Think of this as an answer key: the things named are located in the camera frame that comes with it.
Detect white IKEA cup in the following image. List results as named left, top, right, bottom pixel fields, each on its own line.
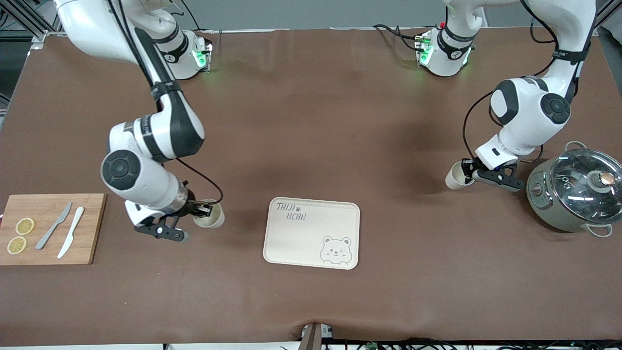
left=193, top=199, right=225, bottom=229
left=445, top=161, right=474, bottom=191

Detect grey-green electric cooking pot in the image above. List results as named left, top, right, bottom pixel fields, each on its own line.
left=526, top=141, right=614, bottom=238

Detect wooden cutting board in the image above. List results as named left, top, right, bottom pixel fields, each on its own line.
left=0, top=193, right=107, bottom=266

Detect cream bear print tray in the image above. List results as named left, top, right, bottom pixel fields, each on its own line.
left=263, top=197, right=361, bottom=270

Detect white plastic knife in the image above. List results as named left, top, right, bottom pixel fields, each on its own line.
left=57, top=207, right=85, bottom=259

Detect brown table cover mat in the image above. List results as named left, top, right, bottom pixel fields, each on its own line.
left=0, top=27, right=622, bottom=347

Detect grey plastic knife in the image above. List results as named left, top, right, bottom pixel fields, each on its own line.
left=35, top=202, right=73, bottom=250

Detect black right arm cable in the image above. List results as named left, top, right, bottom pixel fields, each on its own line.
left=109, top=0, right=224, bottom=206

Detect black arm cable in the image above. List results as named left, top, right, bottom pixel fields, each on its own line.
left=109, top=0, right=224, bottom=206
left=462, top=0, right=599, bottom=163

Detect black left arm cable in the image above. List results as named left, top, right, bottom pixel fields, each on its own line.
left=462, top=0, right=599, bottom=163

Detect black arm base cables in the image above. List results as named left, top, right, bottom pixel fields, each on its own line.
left=373, top=23, right=424, bottom=52

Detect metal table edge bracket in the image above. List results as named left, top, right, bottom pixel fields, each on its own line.
left=300, top=322, right=334, bottom=350

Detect aluminium frame profile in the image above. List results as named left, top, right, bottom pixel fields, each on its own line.
left=29, top=29, right=66, bottom=49

